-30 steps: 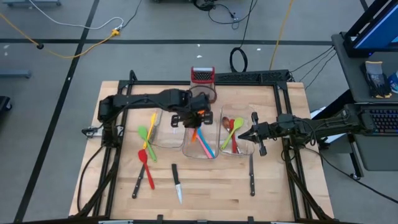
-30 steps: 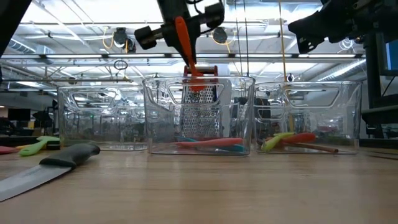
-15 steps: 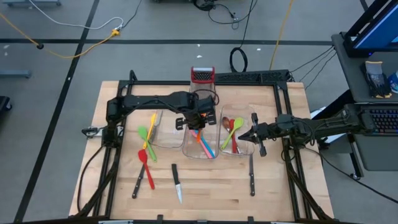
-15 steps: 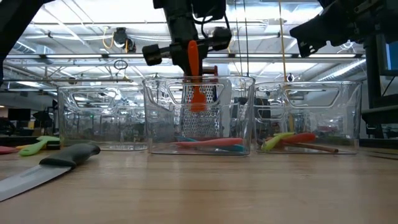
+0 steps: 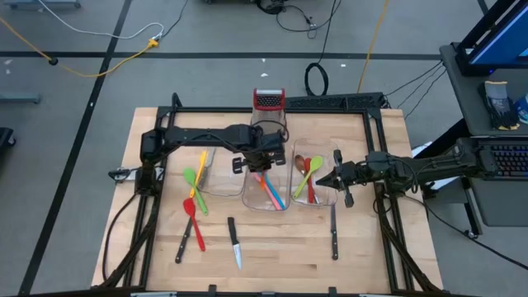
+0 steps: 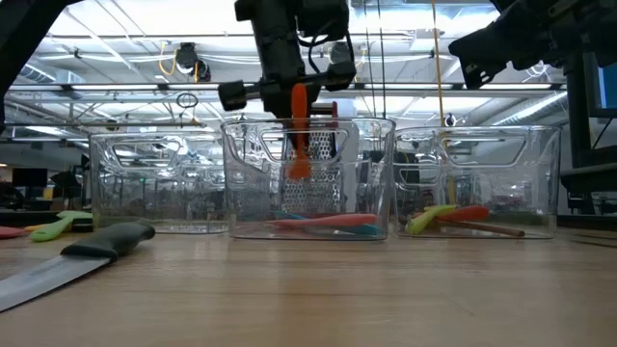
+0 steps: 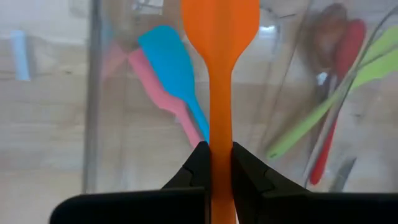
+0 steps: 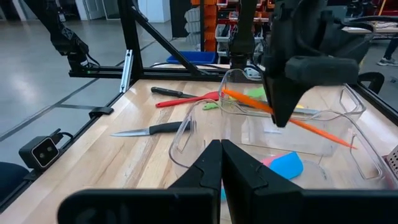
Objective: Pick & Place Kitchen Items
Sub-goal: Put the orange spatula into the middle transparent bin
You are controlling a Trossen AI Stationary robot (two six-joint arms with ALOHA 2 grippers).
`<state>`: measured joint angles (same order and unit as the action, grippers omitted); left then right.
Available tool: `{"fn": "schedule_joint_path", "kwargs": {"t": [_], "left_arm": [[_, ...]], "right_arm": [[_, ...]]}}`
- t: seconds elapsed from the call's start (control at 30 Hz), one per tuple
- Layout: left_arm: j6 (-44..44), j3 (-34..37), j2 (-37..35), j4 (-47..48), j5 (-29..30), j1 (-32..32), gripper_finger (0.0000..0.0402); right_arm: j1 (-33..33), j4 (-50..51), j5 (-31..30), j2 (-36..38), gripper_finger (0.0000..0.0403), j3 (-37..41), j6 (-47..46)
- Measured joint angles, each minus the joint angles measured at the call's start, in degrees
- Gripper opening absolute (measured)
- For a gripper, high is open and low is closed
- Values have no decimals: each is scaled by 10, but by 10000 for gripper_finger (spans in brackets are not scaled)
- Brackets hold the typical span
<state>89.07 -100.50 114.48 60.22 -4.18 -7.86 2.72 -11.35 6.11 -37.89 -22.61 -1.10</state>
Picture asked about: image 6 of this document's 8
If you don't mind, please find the black aluminium table frame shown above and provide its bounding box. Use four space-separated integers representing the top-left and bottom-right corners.
0 209 617 231

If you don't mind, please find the red and metal box grater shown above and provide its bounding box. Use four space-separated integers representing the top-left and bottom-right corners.
279 100 341 216

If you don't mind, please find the black ceiling cable reel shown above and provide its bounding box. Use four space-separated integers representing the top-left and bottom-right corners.
174 41 212 83
330 41 356 67

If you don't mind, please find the clear plastic bin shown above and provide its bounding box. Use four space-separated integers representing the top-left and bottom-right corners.
89 130 230 235
392 124 563 241
220 118 397 241

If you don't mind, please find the black handled paring knife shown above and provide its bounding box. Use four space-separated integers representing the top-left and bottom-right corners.
0 221 157 313

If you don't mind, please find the black computer monitor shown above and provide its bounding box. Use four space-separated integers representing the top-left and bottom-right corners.
564 47 617 170

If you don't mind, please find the brown wooden spoon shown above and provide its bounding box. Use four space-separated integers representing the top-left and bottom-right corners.
397 214 526 238

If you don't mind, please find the green silicone spatula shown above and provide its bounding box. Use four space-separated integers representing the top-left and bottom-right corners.
28 210 94 243

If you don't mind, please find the blue silicone spatula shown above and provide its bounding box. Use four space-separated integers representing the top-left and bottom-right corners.
272 210 385 237

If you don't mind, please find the yellow cable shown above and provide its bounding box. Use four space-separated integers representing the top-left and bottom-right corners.
431 0 457 208

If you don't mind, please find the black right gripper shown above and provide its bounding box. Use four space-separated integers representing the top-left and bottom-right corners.
447 0 584 91

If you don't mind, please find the red silicone spoon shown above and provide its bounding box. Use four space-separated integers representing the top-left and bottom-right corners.
436 205 492 224

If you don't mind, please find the orange silicone spatula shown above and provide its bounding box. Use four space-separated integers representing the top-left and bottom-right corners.
287 82 313 180

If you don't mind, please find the lime green silicone spoon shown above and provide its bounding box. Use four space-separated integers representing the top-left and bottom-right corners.
404 204 458 236

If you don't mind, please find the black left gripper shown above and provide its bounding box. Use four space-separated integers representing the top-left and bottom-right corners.
217 0 357 150

